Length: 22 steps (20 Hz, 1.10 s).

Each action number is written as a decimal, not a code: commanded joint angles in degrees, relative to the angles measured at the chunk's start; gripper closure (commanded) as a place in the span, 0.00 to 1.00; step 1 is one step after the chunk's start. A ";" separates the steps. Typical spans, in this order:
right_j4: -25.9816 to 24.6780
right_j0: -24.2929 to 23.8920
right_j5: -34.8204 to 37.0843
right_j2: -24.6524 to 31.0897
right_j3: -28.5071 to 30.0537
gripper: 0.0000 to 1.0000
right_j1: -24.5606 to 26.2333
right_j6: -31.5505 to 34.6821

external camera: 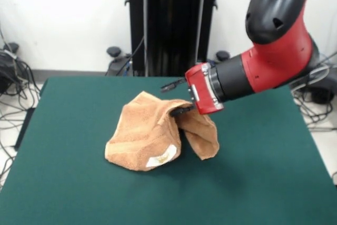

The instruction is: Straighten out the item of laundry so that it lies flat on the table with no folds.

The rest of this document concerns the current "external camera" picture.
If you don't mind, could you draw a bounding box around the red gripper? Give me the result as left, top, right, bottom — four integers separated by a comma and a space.
161, 62, 225, 118

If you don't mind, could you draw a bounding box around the black pedestal levelling knob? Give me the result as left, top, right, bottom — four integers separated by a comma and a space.
106, 46, 122, 57
215, 50, 231, 61

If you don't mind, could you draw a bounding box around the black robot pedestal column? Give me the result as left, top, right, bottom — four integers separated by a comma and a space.
124, 0, 229, 77

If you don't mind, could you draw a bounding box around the grey stand base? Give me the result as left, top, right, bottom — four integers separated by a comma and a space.
0, 42, 21, 93
291, 53, 337, 106

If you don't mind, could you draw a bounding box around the dark green table cloth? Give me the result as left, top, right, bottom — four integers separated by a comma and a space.
0, 76, 337, 225

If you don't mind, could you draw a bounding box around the tangle of black cables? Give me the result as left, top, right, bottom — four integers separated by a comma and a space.
289, 95, 337, 132
0, 24, 42, 183

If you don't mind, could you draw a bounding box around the black pedestal base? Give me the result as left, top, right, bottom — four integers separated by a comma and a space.
105, 55, 219, 77

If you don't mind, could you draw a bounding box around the tan terry towel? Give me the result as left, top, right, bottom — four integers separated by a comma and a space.
104, 91, 220, 172

